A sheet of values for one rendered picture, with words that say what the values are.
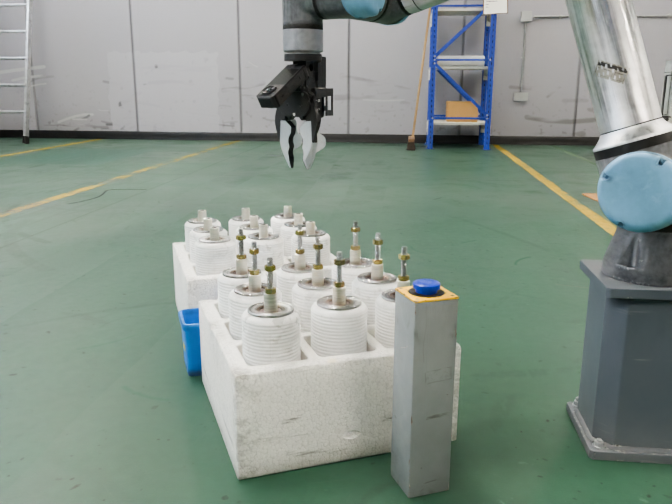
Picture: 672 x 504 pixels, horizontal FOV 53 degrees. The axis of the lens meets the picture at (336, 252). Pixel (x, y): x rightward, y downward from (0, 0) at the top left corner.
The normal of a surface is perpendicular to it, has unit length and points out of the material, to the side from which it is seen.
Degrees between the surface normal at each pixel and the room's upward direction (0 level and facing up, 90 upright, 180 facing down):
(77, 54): 90
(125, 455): 0
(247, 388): 90
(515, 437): 0
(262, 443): 90
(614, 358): 90
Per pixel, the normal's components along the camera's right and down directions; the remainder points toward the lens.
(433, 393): 0.33, 0.23
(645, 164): -0.50, 0.33
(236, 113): -0.11, 0.24
